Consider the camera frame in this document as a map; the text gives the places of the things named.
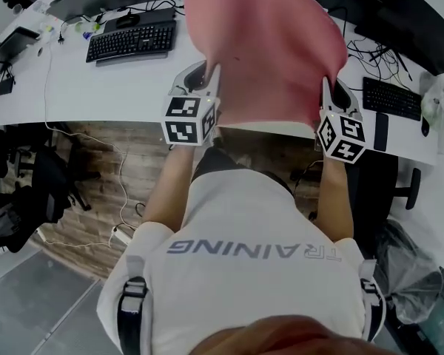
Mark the person's left forearm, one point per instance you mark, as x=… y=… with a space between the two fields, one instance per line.
x=168 y=191

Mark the clear plastic bin bag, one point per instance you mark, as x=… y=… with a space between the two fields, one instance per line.
x=410 y=272

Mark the person's chin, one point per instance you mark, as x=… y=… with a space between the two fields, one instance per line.
x=281 y=337

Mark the black monitor stand base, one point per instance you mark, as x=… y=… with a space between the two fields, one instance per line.
x=151 y=17

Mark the pink mouse pad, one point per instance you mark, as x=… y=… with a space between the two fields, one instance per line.
x=270 y=46

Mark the green and white plastic bag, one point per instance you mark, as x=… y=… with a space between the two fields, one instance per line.
x=440 y=102

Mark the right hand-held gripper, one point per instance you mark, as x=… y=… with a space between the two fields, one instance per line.
x=342 y=135

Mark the white desk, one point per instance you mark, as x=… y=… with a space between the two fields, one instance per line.
x=77 y=91

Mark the person's black trousers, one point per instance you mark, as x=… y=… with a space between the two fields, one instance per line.
x=218 y=163

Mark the white power strip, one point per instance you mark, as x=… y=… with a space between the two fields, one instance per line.
x=120 y=234

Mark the black plug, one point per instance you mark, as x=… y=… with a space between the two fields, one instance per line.
x=61 y=38

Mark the black mouse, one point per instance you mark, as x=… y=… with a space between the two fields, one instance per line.
x=425 y=127

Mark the small black box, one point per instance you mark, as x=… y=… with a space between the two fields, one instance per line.
x=5 y=86

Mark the small black keyboard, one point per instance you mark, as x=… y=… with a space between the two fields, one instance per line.
x=392 y=98

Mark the person's right forearm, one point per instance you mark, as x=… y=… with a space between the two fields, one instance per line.
x=334 y=202

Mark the large black keyboard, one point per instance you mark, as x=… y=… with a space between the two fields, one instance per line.
x=133 y=41

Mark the black phone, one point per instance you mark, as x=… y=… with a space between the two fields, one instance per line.
x=380 y=131

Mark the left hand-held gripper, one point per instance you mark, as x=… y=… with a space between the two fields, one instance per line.
x=181 y=122

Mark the person's white t-shirt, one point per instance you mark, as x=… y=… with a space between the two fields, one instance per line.
x=244 y=283

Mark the black office chair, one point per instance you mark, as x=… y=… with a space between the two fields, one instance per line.
x=40 y=187
x=377 y=187

